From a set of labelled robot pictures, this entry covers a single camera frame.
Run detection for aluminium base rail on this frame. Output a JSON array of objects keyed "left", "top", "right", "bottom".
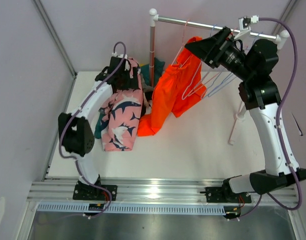
[{"left": 26, "top": 176, "right": 300, "bottom": 203}]

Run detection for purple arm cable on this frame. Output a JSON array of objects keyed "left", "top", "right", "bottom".
[
  {"left": 58, "top": 41, "right": 128, "bottom": 221},
  {"left": 245, "top": 17, "right": 303, "bottom": 221}
]

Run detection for teal shorts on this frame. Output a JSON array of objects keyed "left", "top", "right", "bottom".
[{"left": 94, "top": 57, "right": 165, "bottom": 139}]

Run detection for grey slotted cable duct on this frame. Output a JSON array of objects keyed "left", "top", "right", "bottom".
[{"left": 36, "top": 202, "right": 240, "bottom": 216}]

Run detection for grey shorts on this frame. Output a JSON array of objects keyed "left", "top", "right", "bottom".
[{"left": 140, "top": 73, "right": 154, "bottom": 93}]

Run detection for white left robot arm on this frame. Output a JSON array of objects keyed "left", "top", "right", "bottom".
[{"left": 58, "top": 55, "right": 144, "bottom": 200}]

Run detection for pink patterned shorts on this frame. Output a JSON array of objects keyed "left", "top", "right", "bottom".
[{"left": 99, "top": 58, "right": 143, "bottom": 152}]

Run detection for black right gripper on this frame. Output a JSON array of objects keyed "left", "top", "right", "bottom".
[{"left": 185, "top": 26, "right": 254, "bottom": 81}]

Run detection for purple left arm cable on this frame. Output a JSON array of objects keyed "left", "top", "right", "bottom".
[{"left": 58, "top": 41, "right": 128, "bottom": 221}]

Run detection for orange shorts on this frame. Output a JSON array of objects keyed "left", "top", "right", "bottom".
[{"left": 137, "top": 48, "right": 207, "bottom": 137}]

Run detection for silver clothes rack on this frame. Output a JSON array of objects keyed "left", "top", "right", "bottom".
[{"left": 144, "top": 8, "right": 291, "bottom": 146}]

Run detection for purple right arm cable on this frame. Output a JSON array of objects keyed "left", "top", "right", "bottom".
[{"left": 245, "top": 17, "right": 303, "bottom": 221}]

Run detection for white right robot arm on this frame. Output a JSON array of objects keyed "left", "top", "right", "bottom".
[{"left": 184, "top": 27, "right": 306, "bottom": 202}]

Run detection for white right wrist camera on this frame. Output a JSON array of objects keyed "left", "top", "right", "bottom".
[{"left": 234, "top": 15, "right": 259, "bottom": 41}]

